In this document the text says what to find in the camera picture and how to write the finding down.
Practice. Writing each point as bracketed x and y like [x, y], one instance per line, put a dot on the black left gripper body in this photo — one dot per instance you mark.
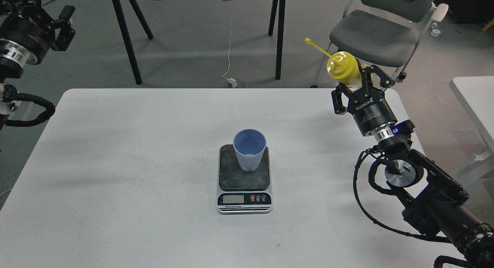
[23, 41]

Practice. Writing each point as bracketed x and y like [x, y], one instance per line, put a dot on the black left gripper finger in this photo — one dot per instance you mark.
[67, 33]
[27, 9]

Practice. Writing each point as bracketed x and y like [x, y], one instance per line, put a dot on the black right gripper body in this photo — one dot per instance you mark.
[370, 110]

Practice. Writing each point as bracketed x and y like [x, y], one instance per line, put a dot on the yellow squeeze bottle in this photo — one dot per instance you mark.
[341, 66]

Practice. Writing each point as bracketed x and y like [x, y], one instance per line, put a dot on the blue ribbed plastic cup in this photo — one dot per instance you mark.
[249, 146]

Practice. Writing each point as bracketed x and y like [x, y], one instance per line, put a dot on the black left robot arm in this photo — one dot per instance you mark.
[11, 98]

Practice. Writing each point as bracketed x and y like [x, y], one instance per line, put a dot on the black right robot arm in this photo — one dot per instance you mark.
[433, 201]

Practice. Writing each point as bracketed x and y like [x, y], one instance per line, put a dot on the digital kitchen scale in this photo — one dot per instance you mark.
[241, 192]

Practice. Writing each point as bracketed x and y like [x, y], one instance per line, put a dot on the grey office chair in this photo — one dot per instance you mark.
[381, 41]

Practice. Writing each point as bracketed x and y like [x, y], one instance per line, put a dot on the white cap on floor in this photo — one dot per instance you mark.
[435, 33]

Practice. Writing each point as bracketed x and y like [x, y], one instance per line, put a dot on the white side table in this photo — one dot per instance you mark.
[475, 95]

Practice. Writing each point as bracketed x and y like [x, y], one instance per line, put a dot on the white power adapter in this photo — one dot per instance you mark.
[236, 83]

